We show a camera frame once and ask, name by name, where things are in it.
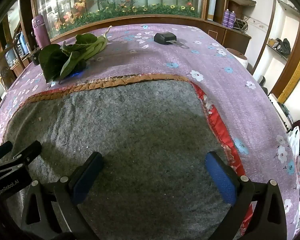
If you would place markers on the white plastic bag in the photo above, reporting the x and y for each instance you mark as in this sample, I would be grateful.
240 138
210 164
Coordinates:
296 140

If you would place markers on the purple floral blanket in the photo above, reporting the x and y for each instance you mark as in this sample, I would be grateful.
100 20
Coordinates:
165 60

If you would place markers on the blue water jug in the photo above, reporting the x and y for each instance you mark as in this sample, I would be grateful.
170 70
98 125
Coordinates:
22 42

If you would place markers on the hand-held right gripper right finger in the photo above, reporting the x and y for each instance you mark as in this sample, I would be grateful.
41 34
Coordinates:
221 177

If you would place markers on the grey felt mat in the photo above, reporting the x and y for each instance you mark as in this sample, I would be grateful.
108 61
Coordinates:
130 130

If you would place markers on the dark grey computer mouse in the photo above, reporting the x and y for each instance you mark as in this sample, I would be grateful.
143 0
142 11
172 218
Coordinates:
163 38

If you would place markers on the white rolled poster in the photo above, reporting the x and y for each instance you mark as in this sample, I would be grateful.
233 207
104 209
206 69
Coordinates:
212 0

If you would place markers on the purple water bottle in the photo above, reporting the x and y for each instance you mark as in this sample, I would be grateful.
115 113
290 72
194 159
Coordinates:
41 32

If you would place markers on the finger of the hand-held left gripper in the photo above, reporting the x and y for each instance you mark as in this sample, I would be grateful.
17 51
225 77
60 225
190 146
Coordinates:
28 152
1 150

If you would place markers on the white paper roll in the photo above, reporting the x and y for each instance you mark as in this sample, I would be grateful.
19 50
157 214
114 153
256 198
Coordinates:
240 56

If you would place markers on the small black box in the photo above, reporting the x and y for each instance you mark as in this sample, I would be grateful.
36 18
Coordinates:
36 58

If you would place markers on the purple spray can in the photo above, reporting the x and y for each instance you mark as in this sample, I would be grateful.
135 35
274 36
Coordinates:
225 18
232 19

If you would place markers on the leafy green vegetable bunch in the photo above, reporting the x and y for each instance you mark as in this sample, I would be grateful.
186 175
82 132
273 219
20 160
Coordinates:
65 60

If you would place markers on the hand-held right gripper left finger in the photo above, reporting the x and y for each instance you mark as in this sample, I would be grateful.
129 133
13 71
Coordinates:
86 180

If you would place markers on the dark shoes on shelf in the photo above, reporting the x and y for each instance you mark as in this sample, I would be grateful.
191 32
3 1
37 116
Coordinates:
281 45

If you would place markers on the brown wicker basket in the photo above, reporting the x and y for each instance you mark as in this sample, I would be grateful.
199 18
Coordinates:
237 6

